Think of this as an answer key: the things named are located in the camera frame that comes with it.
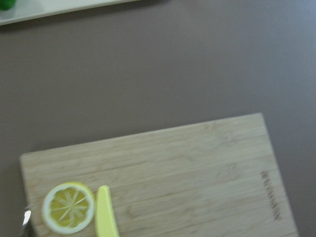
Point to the metal left gripper finger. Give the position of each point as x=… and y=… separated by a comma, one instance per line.
x=26, y=229

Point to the lemon half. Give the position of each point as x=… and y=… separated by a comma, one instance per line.
x=68, y=208

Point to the wooden cutting board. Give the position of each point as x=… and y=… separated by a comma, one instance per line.
x=211, y=179

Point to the white rectangular tray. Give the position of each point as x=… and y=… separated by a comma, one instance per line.
x=32, y=9

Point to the green lime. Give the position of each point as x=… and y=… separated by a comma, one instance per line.
x=7, y=4

